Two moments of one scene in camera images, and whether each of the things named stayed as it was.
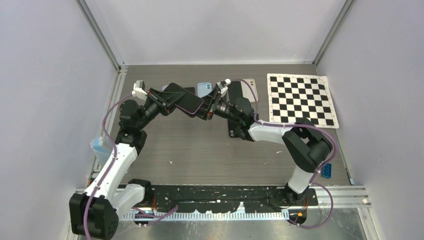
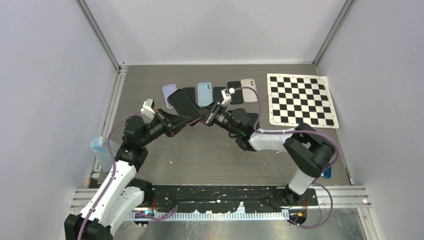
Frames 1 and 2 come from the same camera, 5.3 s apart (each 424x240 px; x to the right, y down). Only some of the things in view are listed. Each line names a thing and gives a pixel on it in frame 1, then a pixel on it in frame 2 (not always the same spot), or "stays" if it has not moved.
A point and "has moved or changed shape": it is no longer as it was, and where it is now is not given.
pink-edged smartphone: (247, 92) stays
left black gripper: (165, 101) to (171, 123)
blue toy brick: (326, 171) stays
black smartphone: (235, 91) stays
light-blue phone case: (204, 88) stays
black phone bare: (189, 102) has moved or changed shape
